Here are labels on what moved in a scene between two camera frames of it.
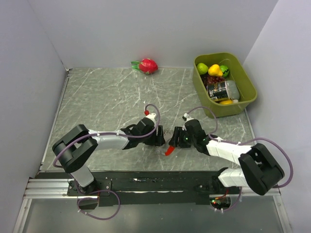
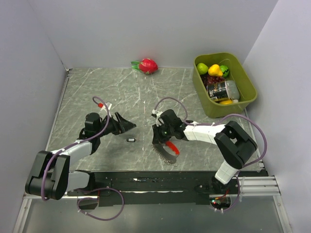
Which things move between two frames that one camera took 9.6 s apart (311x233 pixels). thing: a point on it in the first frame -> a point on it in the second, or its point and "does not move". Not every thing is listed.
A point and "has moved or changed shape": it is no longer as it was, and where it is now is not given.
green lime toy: x=202 y=69 does not move
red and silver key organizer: x=165 y=149 has moved or changed shape
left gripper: x=158 y=140 -> x=126 y=125
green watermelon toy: x=225 y=70 does not move
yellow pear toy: x=214 y=70 does not move
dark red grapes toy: x=209 y=80 does not move
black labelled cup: x=225 y=89 does not move
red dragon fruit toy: x=146 y=65 does not move
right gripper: x=178 y=132 -> x=157 y=138
